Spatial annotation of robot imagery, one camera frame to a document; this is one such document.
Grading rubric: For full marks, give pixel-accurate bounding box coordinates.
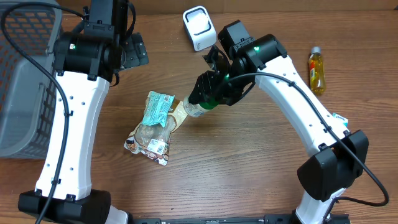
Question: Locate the green lid white jar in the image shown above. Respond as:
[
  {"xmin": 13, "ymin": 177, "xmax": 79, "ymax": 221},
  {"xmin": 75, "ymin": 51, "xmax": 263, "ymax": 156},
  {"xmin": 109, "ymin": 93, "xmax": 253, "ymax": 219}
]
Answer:
[{"xmin": 183, "ymin": 96, "xmax": 218, "ymax": 117}]

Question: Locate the teal snack packet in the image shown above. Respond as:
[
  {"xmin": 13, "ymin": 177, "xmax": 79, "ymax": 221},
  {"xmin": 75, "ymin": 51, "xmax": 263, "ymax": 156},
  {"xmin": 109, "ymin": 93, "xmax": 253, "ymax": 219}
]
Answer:
[{"xmin": 141, "ymin": 91, "xmax": 175, "ymax": 128}]

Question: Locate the brown cookie bag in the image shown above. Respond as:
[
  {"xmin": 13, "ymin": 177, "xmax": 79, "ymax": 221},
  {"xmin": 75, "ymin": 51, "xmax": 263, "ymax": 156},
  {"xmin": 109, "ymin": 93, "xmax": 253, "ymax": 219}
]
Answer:
[{"xmin": 124, "ymin": 99, "xmax": 188, "ymax": 166}]

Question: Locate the yellow oil bottle silver cap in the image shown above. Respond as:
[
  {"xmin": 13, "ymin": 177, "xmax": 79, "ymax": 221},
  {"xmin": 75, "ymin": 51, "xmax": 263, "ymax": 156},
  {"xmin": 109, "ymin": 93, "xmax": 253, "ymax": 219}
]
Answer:
[{"xmin": 308, "ymin": 47, "xmax": 326, "ymax": 95}]

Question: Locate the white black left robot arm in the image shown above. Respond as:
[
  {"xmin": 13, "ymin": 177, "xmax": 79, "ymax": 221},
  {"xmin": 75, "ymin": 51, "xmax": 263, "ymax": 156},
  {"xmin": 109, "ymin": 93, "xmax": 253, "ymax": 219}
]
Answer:
[{"xmin": 18, "ymin": 1, "xmax": 149, "ymax": 223}]

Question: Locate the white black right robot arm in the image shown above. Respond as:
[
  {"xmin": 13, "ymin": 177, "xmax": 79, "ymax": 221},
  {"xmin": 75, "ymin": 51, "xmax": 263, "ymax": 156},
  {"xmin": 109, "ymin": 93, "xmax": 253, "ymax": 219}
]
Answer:
[{"xmin": 183, "ymin": 21, "xmax": 369, "ymax": 223}]

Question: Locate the white barcode scanner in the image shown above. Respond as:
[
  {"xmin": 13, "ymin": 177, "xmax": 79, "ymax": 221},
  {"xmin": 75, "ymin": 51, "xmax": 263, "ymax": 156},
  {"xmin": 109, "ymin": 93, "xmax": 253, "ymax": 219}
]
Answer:
[{"xmin": 182, "ymin": 6, "xmax": 217, "ymax": 52}]

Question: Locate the grey plastic shopping basket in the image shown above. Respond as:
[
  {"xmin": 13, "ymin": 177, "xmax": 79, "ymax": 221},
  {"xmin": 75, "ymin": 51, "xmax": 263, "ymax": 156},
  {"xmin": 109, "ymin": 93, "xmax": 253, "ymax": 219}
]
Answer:
[{"xmin": 1, "ymin": 6, "xmax": 62, "ymax": 159}]

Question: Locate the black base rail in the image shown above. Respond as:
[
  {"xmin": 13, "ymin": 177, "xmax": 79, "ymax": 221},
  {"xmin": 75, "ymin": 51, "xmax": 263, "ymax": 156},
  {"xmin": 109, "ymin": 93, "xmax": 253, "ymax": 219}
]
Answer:
[{"xmin": 132, "ymin": 213, "xmax": 351, "ymax": 224}]

